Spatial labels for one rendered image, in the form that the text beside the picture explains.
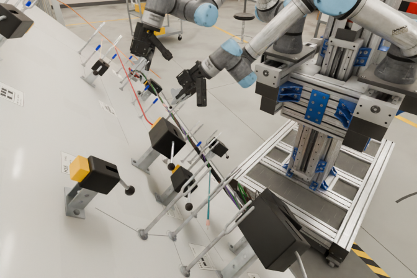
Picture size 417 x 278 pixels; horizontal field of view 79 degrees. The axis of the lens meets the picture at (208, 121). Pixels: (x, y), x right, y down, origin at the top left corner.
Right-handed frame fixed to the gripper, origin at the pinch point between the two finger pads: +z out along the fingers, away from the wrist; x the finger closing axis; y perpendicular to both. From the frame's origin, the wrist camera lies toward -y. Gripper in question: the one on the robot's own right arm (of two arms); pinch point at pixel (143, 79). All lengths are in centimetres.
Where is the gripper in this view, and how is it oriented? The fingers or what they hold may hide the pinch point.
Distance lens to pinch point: 104.3
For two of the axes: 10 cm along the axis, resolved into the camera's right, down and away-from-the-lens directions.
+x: 3.0, 4.0, -8.7
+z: -3.3, 9.0, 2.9
